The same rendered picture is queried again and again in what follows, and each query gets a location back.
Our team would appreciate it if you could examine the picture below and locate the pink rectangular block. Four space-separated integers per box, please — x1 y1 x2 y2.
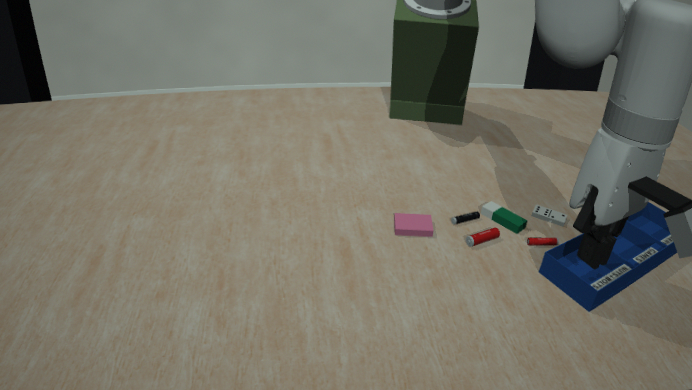
394 213 433 237

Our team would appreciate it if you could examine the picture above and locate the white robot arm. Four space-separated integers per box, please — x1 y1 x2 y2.
403 0 692 258

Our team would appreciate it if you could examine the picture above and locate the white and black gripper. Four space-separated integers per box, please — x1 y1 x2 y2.
569 120 672 269

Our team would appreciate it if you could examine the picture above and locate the green and white eraser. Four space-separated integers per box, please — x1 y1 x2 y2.
481 201 528 234

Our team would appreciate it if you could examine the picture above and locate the blue compartment tray with labels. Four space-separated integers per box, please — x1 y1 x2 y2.
539 202 677 312

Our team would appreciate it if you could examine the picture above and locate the black battery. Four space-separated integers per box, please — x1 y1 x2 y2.
451 211 480 225

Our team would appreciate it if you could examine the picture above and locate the white domino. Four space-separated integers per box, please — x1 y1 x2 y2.
531 205 567 227

